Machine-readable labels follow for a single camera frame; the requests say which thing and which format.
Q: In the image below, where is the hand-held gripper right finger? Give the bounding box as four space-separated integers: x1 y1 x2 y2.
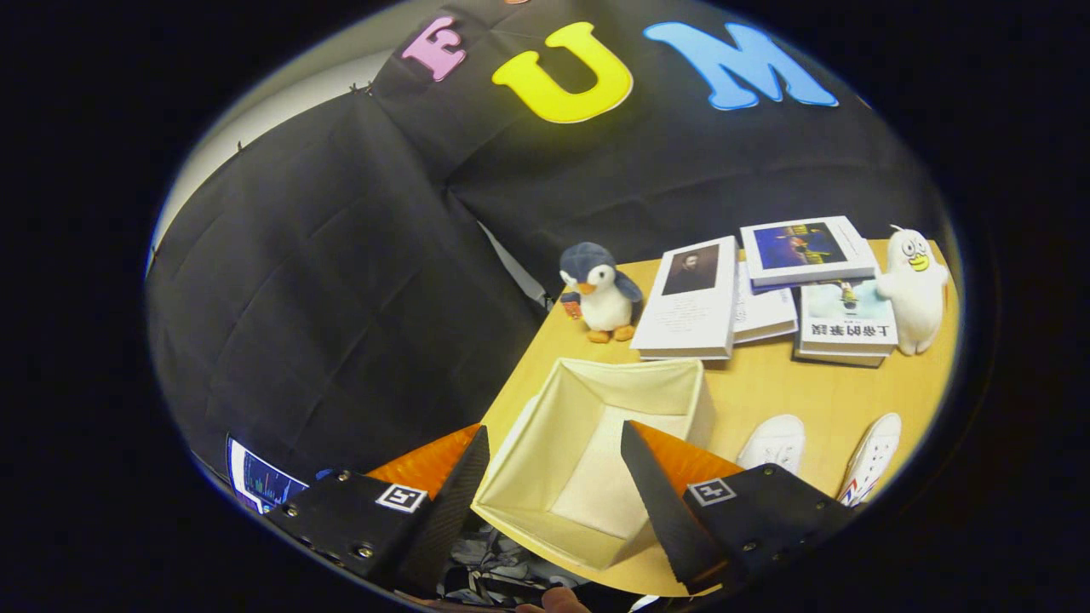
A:
620 420 857 597

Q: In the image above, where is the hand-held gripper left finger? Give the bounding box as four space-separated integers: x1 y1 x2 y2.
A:
264 424 492 597

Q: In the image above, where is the cream fabric storage box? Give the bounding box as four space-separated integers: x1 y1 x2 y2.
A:
470 358 716 571

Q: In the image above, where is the white canvas shoe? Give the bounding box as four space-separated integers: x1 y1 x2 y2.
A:
836 413 903 508
736 415 806 475

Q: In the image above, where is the dark crumpled cloth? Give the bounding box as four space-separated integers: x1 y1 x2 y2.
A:
439 521 588 607

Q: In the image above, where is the computer monitor screen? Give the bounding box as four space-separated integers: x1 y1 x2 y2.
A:
226 436 309 516

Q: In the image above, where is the white book with portrait cover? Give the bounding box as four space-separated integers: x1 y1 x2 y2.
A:
630 236 740 362

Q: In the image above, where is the grey penguin plush toy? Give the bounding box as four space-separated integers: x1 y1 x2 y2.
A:
558 242 645 344

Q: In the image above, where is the plain white book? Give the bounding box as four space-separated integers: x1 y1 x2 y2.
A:
732 260 800 345

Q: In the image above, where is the book with pale sky cover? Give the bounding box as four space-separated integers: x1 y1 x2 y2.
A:
792 279 900 369

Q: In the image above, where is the book with blue picture cover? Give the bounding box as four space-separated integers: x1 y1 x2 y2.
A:
739 215 878 293

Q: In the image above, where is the white duck plush toy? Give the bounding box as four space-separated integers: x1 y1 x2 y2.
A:
875 225 950 357

